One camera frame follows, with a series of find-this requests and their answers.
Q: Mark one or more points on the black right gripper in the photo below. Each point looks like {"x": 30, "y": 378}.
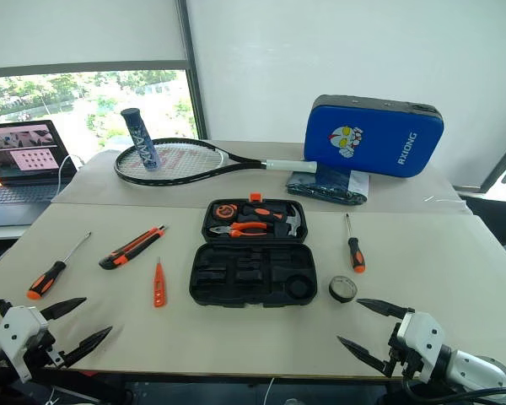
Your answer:
{"x": 398, "y": 354}

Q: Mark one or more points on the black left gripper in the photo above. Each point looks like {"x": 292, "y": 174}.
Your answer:
{"x": 42, "y": 350}

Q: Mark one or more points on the orange black screwdriver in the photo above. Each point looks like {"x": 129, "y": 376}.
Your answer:
{"x": 46, "y": 280}
{"x": 356, "y": 255}

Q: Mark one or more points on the orange black utility knife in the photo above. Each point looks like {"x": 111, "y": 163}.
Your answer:
{"x": 128, "y": 251}

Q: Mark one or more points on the orange voltage tester pen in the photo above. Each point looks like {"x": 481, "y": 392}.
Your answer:
{"x": 159, "y": 287}

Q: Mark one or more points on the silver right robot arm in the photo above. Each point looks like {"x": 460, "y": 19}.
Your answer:
{"x": 476, "y": 367}

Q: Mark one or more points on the black tool case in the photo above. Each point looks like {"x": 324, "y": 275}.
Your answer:
{"x": 253, "y": 274}

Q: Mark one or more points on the black electrical tape roll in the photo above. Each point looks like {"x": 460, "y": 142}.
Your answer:
{"x": 342, "y": 289}

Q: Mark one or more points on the dark blue packaged cloth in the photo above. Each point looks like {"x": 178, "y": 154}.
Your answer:
{"x": 320, "y": 185}

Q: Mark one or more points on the orange black claw hammer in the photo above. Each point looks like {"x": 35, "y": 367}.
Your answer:
{"x": 263, "y": 213}

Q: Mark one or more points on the black laptop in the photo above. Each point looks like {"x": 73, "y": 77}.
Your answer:
{"x": 21, "y": 169}

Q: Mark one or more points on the orange black tape measure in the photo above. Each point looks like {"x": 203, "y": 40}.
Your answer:
{"x": 224, "y": 211}

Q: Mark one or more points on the blue RXIONG kick pad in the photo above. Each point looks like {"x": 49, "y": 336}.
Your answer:
{"x": 371, "y": 139}

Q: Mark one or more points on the blue cylindrical tube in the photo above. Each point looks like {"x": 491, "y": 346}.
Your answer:
{"x": 140, "y": 139}

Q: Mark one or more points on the black tennis racket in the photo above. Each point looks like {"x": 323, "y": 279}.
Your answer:
{"x": 244, "y": 160}

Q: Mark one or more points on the white roller blind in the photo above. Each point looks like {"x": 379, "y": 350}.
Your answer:
{"x": 80, "y": 29}

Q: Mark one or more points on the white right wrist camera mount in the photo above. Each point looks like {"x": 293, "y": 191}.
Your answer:
{"x": 421, "y": 333}

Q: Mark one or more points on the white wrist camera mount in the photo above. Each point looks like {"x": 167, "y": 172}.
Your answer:
{"x": 421, "y": 333}
{"x": 19, "y": 333}

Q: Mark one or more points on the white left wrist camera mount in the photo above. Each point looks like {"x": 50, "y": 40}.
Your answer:
{"x": 19, "y": 333}

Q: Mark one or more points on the dark window frame pillar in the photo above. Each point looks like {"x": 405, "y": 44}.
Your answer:
{"x": 192, "y": 63}

